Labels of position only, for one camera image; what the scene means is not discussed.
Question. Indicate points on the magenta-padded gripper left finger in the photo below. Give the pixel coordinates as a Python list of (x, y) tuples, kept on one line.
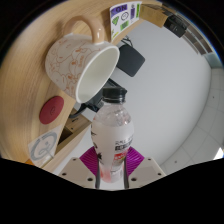
[(78, 171)]

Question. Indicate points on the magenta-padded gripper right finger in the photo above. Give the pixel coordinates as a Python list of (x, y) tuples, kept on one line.
[(146, 171)]

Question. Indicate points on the clear drink bottle black cap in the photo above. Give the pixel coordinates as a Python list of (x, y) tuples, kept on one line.
[(112, 140)]

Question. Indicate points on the clear sheet grey circle print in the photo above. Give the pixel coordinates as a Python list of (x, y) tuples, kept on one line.
[(43, 148)]

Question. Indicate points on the flat round red coaster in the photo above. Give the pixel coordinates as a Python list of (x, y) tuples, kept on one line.
[(51, 110)]

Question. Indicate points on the cream patterned mug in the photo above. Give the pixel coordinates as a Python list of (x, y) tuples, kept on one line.
[(71, 63)]

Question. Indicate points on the black padded office chair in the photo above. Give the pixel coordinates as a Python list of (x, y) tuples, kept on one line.
[(131, 60)]

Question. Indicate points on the colourful sticker sheet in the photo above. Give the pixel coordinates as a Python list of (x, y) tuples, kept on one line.
[(125, 20)]

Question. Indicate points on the cardboard box with black items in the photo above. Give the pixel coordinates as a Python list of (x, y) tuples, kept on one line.
[(160, 16)]

